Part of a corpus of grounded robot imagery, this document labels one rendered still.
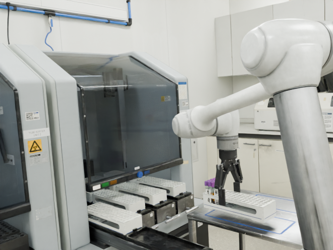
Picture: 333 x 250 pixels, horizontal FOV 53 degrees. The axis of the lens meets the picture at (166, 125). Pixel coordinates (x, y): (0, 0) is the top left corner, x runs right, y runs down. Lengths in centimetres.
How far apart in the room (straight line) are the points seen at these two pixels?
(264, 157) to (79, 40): 212
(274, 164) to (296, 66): 278
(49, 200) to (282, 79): 97
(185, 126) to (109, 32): 187
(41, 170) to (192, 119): 60
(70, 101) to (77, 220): 49
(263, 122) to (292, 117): 272
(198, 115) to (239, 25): 285
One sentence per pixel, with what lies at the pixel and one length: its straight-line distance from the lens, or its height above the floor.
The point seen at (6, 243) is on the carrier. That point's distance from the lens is 134.
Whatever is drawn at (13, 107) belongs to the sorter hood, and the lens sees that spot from 127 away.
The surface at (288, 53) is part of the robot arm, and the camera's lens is 80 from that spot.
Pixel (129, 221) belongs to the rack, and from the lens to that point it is 138.
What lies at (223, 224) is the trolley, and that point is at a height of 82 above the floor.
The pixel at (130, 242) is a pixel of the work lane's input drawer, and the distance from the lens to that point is 134.
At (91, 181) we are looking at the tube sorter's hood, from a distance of 145.
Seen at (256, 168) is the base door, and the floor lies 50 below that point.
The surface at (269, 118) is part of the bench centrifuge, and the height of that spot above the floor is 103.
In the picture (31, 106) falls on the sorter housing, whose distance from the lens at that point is 132.
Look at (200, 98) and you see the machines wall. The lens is 383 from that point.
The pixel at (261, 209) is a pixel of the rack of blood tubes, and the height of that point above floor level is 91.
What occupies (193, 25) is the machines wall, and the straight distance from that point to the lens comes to 384.
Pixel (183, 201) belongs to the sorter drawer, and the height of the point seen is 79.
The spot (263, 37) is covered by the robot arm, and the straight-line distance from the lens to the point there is 80.
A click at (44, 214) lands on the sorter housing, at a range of 139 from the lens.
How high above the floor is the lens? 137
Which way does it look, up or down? 6 degrees down
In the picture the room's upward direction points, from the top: 3 degrees counter-clockwise
